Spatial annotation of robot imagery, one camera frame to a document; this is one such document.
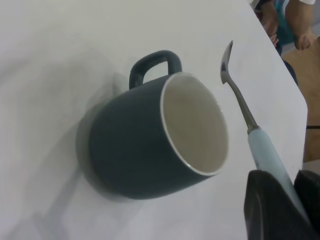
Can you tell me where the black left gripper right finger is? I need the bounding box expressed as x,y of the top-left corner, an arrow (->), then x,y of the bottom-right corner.
293,169 -> 320,237

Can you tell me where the bare person hand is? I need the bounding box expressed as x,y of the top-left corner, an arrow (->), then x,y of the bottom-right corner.
294,30 -> 315,51

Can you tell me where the bare person forearm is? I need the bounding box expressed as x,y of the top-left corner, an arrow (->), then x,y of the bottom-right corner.
284,0 -> 316,37
258,0 -> 280,48

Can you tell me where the dark grey ceramic mug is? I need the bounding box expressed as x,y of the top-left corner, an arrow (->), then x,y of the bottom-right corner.
88,50 -> 230,200

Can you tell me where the metal spoon with white handle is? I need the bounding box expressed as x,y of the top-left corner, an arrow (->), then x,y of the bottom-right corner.
219,40 -> 312,224

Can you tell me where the teal shirt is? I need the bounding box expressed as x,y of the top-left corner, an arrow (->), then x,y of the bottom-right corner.
274,0 -> 296,47

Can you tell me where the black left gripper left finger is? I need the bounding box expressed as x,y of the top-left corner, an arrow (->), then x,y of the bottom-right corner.
244,169 -> 320,240

